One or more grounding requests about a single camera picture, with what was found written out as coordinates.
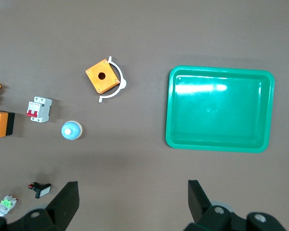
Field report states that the brown table mat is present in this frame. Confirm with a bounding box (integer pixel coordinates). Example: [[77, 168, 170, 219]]
[[0, 0, 289, 231]]

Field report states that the green plastic tray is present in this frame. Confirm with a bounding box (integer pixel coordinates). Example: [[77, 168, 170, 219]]
[[165, 65, 276, 154]]

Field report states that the white semicircular pipe clamp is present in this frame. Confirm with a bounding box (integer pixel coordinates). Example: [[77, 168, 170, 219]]
[[98, 56, 127, 103]]

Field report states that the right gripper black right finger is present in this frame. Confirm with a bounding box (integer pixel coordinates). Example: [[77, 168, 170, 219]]
[[183, 180, 287, 231]]

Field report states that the black rectangular indicator switch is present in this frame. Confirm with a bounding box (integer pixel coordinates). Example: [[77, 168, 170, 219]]
[[27, 182, 52, 199]]

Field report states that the green white push button switch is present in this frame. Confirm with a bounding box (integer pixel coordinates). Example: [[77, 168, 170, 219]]
[[0, 194, 18, 217]]

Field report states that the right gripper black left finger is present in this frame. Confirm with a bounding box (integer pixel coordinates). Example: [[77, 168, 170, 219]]
[[0, 181, 80, 231]]

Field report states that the blue dome buzzer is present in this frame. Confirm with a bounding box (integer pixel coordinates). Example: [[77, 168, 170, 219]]
[[61, 120, 83, 141]]

